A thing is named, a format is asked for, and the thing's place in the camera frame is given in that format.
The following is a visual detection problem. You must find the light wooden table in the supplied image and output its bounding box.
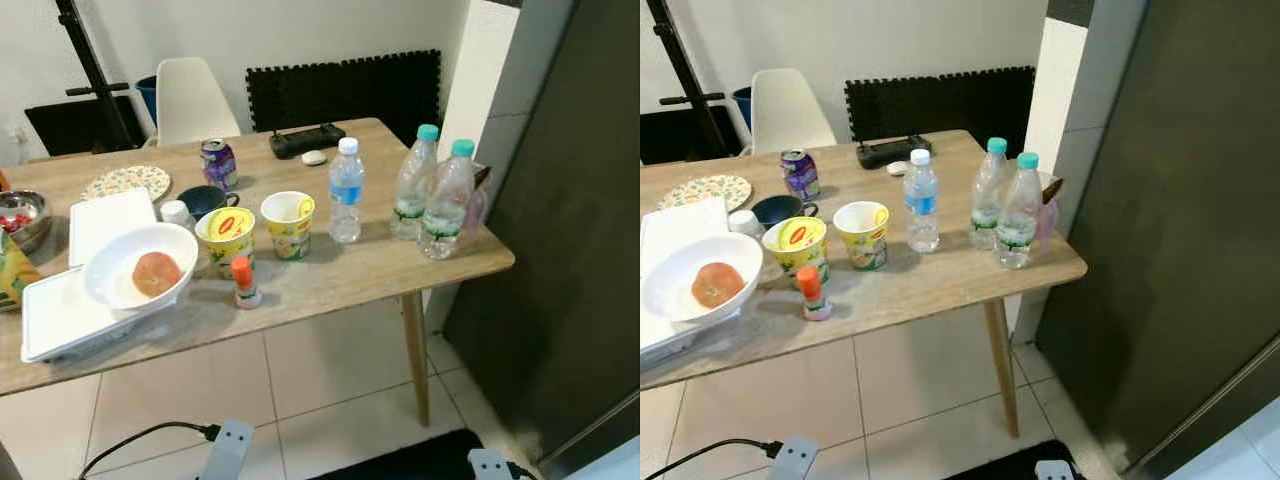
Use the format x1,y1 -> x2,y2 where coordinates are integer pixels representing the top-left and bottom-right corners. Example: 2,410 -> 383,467
640,129 -> 1089,439
0,117 -> 517,427

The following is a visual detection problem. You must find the metal bowl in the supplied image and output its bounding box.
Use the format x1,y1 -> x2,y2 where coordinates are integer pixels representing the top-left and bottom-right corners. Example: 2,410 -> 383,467
0,190 -> 55,254

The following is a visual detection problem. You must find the teal capped clear bottle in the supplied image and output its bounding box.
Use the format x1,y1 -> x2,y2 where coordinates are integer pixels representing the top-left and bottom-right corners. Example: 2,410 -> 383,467
419,139 -> 477,261
969,137 -> 1012,252
994,152 -> 1045,271
391,124 -> 441,242

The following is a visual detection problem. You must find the dark blue mug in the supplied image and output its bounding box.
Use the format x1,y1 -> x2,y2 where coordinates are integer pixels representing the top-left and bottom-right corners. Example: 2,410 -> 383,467
177,185 -> 242,220
751,195 -> 820,232

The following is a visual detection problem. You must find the white plastic tray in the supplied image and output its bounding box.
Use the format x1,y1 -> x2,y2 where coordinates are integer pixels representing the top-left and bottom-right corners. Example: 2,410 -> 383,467
20,265 -> 192,364
640,305 -> 743,367

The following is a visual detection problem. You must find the purple soda can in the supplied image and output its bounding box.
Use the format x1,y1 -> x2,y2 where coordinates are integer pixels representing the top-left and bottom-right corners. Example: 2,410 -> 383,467
780,148 -> 822,202
200,139 -> 239,192

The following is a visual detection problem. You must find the small orange capped bottle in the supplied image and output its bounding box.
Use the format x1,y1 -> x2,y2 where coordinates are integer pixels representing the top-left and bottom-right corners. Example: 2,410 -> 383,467
796,266 -> 834,323
230,256 -> 264,311

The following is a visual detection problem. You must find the large black foam mat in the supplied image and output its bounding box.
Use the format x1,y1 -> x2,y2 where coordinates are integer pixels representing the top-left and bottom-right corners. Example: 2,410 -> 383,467
246,50 -> 443,149
844,66 -> 1037,159

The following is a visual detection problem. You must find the open yellow noodle cup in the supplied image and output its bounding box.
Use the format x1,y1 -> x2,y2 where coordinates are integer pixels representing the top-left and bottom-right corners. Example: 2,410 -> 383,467
261,191 -> 317,262
833,201 -> 892,272

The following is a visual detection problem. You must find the black metal stand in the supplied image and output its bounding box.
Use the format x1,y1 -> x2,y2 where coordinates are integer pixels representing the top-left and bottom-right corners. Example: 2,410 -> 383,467
55,0 -> 137,153
645,0 -> 737,161

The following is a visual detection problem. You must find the dark grey fridge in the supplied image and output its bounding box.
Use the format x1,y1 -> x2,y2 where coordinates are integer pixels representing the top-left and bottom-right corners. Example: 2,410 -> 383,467
1035,0 -> 1280,477
443,0 -> 641,467

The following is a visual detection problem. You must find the white capped water bottle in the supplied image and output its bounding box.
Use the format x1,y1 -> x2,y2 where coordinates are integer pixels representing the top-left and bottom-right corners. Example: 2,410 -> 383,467
903,148 -> 942,255
329,137 -> 366,245

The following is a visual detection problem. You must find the white plastic chair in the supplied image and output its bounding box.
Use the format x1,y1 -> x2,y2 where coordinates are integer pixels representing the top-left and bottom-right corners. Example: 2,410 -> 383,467
749,68 -> 838,157
153,57 -> 242,149

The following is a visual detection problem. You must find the orange red tomato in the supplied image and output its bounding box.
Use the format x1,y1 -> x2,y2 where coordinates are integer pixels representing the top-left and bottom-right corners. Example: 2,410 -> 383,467
691,262 -> 747,310
132,252 -> 184,299

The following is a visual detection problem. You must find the large white bowl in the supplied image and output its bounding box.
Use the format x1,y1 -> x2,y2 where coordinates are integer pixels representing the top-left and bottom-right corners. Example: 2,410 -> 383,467
642,232 -> 766,326
83,223 -> 200,312

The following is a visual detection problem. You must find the black handheld controller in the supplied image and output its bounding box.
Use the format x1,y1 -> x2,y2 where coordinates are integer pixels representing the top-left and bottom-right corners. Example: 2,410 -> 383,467
269,123 -> 348,160
857,135 -> 935,171

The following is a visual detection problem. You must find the patterned round plate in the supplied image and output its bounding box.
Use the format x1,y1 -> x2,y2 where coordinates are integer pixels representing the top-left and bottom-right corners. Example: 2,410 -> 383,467
81,165 -> 172,203
665,175 -> 754,213

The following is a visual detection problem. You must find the small black foam mat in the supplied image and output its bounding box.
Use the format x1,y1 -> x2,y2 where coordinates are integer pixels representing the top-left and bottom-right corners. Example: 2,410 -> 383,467
25,95 -> 147,157
640,104 -> 747,167

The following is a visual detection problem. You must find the yellow green packet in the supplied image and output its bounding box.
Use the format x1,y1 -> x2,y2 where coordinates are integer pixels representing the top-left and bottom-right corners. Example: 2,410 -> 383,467
0,230 -> 42,314

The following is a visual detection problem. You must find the yellow noodle cup with lid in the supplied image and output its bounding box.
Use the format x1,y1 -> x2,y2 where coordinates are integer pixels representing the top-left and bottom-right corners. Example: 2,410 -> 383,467
762,216 -> 830,289
195,207 -> 257,279

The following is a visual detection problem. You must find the white flat lid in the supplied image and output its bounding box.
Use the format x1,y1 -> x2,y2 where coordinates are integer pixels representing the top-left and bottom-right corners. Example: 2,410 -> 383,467
68,187 -> 160,268
640,197 -> 732,277

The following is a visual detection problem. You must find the black floor mat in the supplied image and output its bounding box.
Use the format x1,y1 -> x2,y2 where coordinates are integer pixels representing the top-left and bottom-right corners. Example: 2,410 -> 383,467
310,430 -> 483,480
940,440 -> 1083,480

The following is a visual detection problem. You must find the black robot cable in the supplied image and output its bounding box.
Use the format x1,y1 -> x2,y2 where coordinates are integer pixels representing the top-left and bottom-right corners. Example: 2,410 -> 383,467
78,421 -> 222,480
645,438 -> 784,480

